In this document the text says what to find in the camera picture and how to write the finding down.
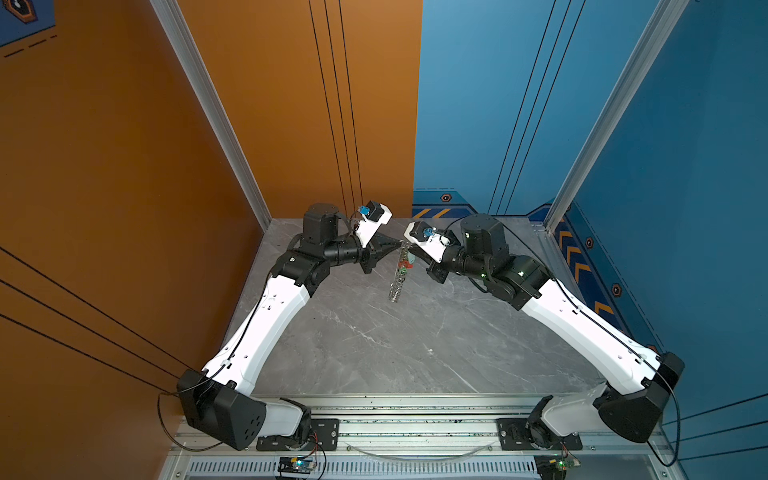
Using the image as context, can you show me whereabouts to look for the aluminium corner post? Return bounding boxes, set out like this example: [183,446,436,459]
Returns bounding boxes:
[543,0,689,235]
[150,0,272,232]

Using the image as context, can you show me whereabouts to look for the bunch of coloured key tags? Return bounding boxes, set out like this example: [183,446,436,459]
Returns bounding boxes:
[396,249,416,281]

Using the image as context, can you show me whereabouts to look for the right green circuit board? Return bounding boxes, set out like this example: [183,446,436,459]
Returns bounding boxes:
[534,456,581,480]

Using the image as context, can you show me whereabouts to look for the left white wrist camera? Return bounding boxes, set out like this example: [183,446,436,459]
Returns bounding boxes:
[354,201,392,248]

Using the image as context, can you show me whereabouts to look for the aluminium rail frame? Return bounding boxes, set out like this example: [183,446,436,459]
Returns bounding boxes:
[157,393,688,480]

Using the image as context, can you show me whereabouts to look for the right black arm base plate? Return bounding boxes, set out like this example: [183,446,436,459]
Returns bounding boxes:
[496,418,583,451]

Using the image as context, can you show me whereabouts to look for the left green circuit board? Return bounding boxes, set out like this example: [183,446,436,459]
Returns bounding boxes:
[276,456,321,480]

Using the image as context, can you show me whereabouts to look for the green circuit board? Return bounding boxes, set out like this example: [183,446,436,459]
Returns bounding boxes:
[276,456,321,480]
[534,456,581,480]

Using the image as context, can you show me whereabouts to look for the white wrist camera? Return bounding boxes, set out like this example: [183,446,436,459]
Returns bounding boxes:
[354,201,392,248]
[404,221,451,263]

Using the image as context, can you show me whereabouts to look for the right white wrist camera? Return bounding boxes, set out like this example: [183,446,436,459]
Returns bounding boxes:
[404,221,451,263]

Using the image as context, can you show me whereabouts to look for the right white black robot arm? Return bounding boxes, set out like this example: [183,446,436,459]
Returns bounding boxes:
[406,214,685,449]

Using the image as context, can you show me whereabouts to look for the clear cable loop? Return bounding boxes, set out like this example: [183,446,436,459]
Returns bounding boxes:
[344,442,497,463]

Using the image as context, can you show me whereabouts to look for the right aluminium corner post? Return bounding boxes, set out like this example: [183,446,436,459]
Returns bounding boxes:
[543,0,689,235]

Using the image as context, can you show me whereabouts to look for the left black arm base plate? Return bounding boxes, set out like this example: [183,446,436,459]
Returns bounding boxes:
[255,418,340,452]

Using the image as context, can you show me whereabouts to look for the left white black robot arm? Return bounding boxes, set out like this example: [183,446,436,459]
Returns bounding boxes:
[173,201,401,451]

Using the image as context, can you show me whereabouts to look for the left aluminium corner post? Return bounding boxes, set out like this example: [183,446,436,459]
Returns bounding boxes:
[150,0,272,232]

